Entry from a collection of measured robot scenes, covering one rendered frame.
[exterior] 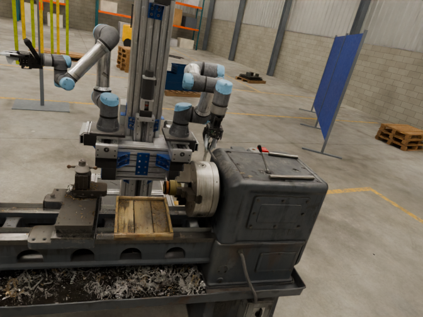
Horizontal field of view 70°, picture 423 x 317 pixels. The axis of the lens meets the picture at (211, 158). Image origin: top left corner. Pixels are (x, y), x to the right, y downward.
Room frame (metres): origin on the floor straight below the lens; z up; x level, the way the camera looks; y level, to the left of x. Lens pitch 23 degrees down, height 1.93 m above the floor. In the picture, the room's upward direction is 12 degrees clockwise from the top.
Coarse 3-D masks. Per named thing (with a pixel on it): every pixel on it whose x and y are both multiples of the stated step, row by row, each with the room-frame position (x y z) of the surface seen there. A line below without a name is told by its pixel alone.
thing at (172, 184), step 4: (172, 180) 1.48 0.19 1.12; (164, 184) 1.47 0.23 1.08; (168, 184) 1.43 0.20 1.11; (172, 184) 1.44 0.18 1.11; (176, 184) 1.44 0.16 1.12; (180, 184) 1.46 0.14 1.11; (164, 188) 1.47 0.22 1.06; (168, 188) 1.42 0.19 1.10; (172, 188) 1.42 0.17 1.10; (176, 188) 1.43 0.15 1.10; (164, 192) 1.41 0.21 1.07; (168, 192) 1.42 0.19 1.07; (172, 192) 1.42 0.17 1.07; (176, 192) 1.42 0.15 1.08
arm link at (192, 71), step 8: (192, 64) 1.77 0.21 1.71; (200, 64) 1.83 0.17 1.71; (184, 72) 1.77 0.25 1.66; (192, 72) 1.53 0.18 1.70; (200, 72) 1.79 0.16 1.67; (184, 80) 1.43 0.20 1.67; (192, 80) 1.44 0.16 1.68; (200, 80) 1.45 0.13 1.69; (184, 88) 1.45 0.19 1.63; (192, 88) 1.44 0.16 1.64; (200, 88) 1.45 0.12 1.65
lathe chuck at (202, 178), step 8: (192, 160) 1.55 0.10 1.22; (192, 168) 1.52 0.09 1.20; (200, 168) 1.46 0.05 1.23; (208, 168) 1.48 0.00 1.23; (192, 176) 1.49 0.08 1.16; (200, 176) 1.41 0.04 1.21; (208, 176) 1.43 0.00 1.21; (184, 184) 1.61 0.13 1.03; (192, 184) 1.46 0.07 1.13; (200, 184) 1.38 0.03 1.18; (208, 184) 1.40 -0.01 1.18; (200, 192) 1.36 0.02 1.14; (208, 192) 1.38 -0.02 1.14; (208, 200) 1.37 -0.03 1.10; (192, 208) 1.38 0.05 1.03; (200, 208) 1.36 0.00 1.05; (208, 208) 1.37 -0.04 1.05; (192, 216) 1.39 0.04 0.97; (200, 216) 1.41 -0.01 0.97
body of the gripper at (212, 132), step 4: (216, 116) 1.36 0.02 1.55; (220, 116) 1.38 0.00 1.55; (224, 116) 1.40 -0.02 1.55; (212, 120) 1.41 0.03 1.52; (216, 120) 1.38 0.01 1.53; (220, 120) 1.36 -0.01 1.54; (208, 124) 1.40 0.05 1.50; (212, 124) 1.40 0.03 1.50; (216, 124) 1.38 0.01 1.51; (220, 124) 1.38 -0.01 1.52; (208, 128) 1.36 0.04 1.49; (212, 128) 1.36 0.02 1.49; (216, 128) 1.36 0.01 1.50; (220, 128) 1.39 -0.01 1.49; (208, 132) 1.36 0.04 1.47; (212, 132) 1.37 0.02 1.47; (216, 132) 1.38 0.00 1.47; (220, 132) 1.37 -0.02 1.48; (208, 136) 1.38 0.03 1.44; (212, 136) 1.37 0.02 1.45; (216, 136) 1.37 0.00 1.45; (220, 136) 1.39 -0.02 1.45
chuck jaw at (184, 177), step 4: (184, 164) 1.55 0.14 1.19; (188, 164) 1.55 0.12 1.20; (184, 168) 1.53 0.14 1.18; (188, 168) 1.54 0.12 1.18; (180, 172) 1.51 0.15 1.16; (184, 172) 1.52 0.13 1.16; (188, 172) 1.53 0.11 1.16; (180, 176) 1.50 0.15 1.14; (184, 176) 1.51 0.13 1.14; (188, 176) 1.51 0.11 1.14; (176, 180) 1.48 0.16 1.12; (180, 180) 1.48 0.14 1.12; (184, 180) 1.49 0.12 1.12; (188, 180) 1.50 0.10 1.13
